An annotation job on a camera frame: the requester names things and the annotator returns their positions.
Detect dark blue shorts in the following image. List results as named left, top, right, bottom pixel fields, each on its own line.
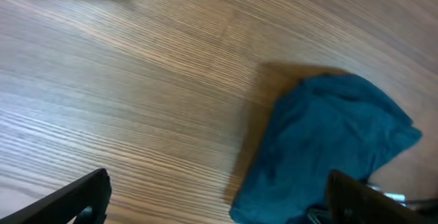
left=230, top=74, right=422, bottom=224

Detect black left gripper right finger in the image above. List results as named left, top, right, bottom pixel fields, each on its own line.
left=326, top=170, right=437, bottom=224

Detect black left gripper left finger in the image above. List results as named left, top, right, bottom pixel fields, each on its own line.
left=1, top=169, right=112, bottom=224

